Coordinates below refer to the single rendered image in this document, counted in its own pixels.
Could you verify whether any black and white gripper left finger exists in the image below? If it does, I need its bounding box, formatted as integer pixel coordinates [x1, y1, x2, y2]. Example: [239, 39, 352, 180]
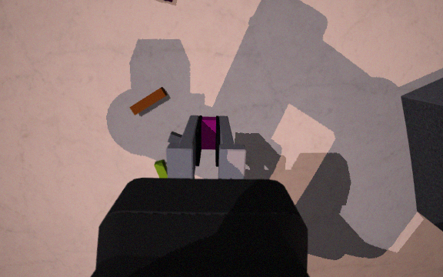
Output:
[166, 115, 202, 179]

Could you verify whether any orange rectangular bar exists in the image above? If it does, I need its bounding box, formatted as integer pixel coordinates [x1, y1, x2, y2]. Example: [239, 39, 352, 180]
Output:
[130, 87, 167, 115]

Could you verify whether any lime green rod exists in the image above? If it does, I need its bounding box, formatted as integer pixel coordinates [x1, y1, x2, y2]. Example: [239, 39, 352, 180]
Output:
[154, 159, 168, 178]

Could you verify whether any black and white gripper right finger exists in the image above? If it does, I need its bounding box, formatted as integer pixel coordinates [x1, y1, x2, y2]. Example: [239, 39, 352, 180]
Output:
[215, 115, 246, 179]

